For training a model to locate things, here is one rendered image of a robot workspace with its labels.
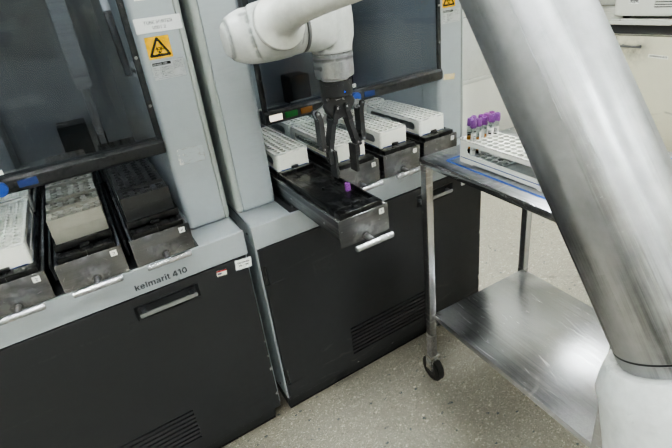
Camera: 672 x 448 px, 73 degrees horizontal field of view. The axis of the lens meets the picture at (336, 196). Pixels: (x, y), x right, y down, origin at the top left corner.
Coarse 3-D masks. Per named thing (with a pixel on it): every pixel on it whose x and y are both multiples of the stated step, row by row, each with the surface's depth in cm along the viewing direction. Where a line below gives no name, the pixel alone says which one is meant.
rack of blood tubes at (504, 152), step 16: (464, 144) 116; (480, 144) 112; (496, 144) 112; (512, 144) 110; (464, 160) 118; (480, 160) 113; (496, 160) 111; (512, 160) 104; (528, 160) 100; (512, 176) 105; (528, 176) 101
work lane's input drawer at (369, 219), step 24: (312, 168) 132; (288, 192) 121; (312, 192) 117; (336, 192) 115; (360, 192) 112; (312, 216) 112; (336, 216) 102; (360, 216) 103; (384, 216) 107; (360, 240) 105; (384, 240) 103
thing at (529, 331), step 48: (432, 192) 128; (528, 192) 100; (432, 240) 135; (528, 240) 158; (432, 288) 142; (528, 288) 154; (432, 336) 150; (480, 336) 136; (528, 336) 134; (576, 336) 132; (528, 384) 119; (576, 384) 118; (576, 432) 106
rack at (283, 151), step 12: (264, 132) 149; (276, 132) 147; (264, 144) 137; (276, 144) 135; (288, 144) 134; (300, 144) 133; (276, 156) 127; (288, 156) 128; (300, 156) 130; (276, 168) 129
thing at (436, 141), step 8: (448, 128) 146; (408, 136) 147; (416, 136) 143; (424, 136) 141; (432, 136) 141; (440, 136) 143; (448, 136) 144; (456, 136) 145; (424, 144) 140; (432, 144) 141; (440, 144) 143; (448, 144) 145; (456, 144) 147; (424, 152) 141; (432, 152) 142
